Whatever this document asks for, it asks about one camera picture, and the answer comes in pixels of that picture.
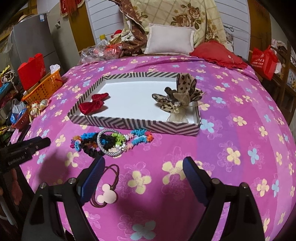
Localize colourful bead bracelet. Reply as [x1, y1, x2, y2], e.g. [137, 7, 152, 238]
[70, 135, 98, 152]

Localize maroon hair tie pink charm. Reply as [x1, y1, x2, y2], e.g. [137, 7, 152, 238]
[90, 164, 119, 208]

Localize black scrunchie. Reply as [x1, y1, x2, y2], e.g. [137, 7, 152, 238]
[79, 133, 116, 158]

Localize red satin bow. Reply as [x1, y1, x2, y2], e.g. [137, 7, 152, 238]
[78, 93, 109, 115]

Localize silver grey braided bracelet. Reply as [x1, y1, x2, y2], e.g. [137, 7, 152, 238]
[96, 128, 127, 158]

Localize green flower bead bracelet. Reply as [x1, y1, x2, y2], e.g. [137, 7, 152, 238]
[111, 132, 130, 152]

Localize blue flower bead bracelet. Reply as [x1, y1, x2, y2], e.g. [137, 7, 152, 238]
[81, 128, 155, 145]

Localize leopard print bow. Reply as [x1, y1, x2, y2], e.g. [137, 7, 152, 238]
[152, 73, 204, 123]

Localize red small basket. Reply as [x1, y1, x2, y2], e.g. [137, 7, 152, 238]
[11, 111, 30, 130]

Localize painted egg ornaments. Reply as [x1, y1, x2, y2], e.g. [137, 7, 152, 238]
[28, 99, 49, 118]

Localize orange plastic basket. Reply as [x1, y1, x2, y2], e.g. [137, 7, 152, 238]
[22, 70, 64, 104]

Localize red gift bag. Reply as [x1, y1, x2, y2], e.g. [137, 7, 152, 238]
[18, 53, 46, 91]

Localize white tissue paper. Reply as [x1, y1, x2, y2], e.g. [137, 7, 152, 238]
[50, 64, 61, 74]

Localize striped shallow cardboard box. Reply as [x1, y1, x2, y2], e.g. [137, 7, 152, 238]
[68, 72, 201, 136]

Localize pink floral bedspread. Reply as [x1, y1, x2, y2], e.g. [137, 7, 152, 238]
[21, 56, 295, 240]

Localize clear plastic bag clutter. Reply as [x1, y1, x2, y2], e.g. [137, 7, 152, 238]
[79, 40, 122, 65]

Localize wooden shelf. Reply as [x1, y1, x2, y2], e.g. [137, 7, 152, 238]
[272, 41, 295, 115]

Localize santa plush toy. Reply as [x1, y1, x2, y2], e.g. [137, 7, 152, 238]
[109, 30, 122, 44]

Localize red shopping bag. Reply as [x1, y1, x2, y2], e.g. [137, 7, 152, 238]
[250, 45, 278, 80]

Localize red cushion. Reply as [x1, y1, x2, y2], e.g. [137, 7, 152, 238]
[190, 41, 248, 69]

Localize white small pillow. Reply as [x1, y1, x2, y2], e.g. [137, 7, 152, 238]
[144, 24, 195, 55]

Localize floral beige quilt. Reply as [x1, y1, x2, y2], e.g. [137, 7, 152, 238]
[111, 0, 228, 55]

